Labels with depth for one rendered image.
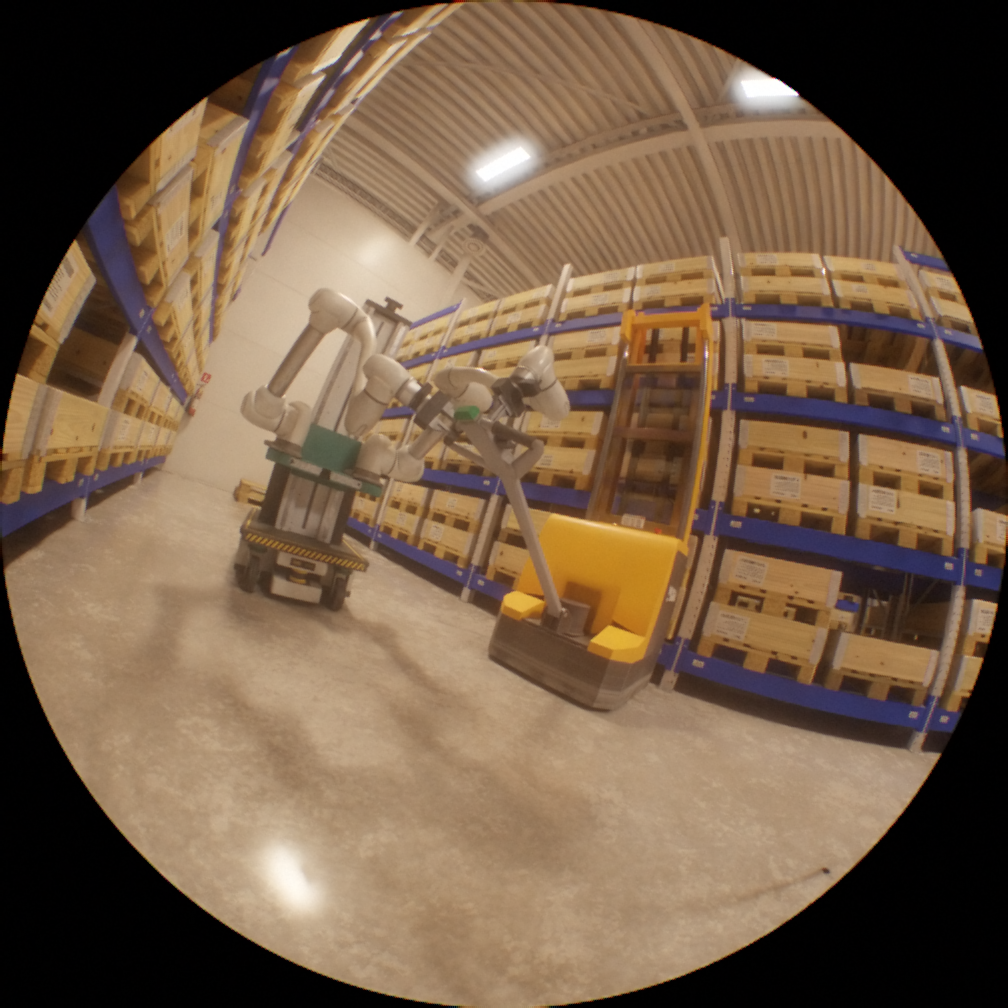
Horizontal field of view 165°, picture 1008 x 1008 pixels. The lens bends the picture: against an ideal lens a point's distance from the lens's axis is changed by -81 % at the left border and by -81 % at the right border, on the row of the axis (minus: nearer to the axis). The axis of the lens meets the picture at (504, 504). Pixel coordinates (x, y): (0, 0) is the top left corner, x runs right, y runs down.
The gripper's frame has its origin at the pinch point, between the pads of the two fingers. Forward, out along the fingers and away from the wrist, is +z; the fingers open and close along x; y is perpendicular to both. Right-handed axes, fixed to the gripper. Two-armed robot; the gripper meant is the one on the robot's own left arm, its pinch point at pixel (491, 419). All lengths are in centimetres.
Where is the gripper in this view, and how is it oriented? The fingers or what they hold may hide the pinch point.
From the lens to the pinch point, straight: 108.3
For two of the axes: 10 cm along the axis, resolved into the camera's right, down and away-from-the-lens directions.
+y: -7.3, -1.5, 6.6
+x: -4.6, -6.1, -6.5
